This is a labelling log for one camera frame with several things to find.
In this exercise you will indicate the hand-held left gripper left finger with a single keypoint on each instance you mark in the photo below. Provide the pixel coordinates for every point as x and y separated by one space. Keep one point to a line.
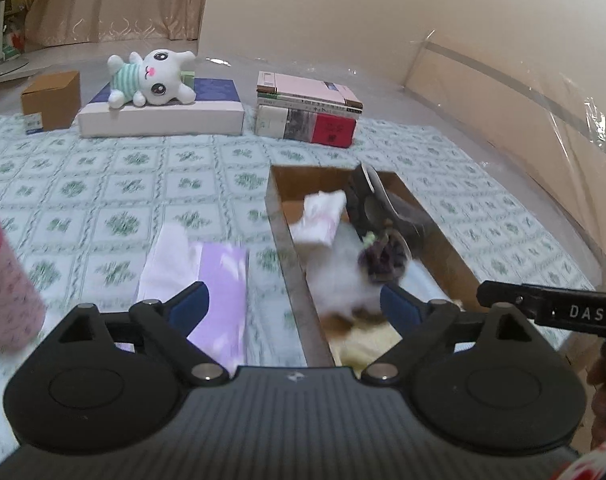
190 302

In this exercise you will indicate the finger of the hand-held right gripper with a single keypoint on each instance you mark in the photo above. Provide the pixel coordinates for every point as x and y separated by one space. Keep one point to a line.
503 294

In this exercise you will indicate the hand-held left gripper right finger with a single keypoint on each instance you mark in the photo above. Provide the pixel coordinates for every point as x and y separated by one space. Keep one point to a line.
400 305

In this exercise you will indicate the blue face mask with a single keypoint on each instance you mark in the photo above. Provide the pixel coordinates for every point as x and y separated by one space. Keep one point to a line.
425 282

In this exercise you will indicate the brown hair scrunchie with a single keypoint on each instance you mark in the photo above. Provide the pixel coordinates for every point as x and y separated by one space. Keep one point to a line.
383 260

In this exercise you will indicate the yellow towel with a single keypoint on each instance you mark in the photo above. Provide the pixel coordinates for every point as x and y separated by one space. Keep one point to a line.
363 345

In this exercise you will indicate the dark hair accessory bundle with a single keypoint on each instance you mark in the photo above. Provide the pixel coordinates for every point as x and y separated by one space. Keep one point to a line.
368 205

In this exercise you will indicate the purple tissue pack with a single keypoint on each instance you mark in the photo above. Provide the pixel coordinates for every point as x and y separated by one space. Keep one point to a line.
218 300

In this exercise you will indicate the green patterned tablecloth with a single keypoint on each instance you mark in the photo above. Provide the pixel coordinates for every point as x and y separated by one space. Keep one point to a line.
108 180

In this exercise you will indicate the clear plastic sheet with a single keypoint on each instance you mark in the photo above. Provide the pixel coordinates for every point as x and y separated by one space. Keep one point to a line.
533 125

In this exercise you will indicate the pink lidded cup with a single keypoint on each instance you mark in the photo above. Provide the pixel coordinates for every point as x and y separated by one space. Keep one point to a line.
8 285

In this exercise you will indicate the flat white box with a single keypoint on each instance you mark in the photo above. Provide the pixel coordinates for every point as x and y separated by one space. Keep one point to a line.
158 120

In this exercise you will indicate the stack of books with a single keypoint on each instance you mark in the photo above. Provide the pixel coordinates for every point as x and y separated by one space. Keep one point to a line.
308 125

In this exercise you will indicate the white plush toy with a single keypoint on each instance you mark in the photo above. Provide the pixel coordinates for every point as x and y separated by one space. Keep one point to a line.
158 77

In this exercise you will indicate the small closed cardboard box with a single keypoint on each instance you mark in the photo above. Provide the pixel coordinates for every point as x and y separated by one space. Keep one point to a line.
53 100

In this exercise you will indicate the beige curtain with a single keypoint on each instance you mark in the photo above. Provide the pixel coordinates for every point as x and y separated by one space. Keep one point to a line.
123 0

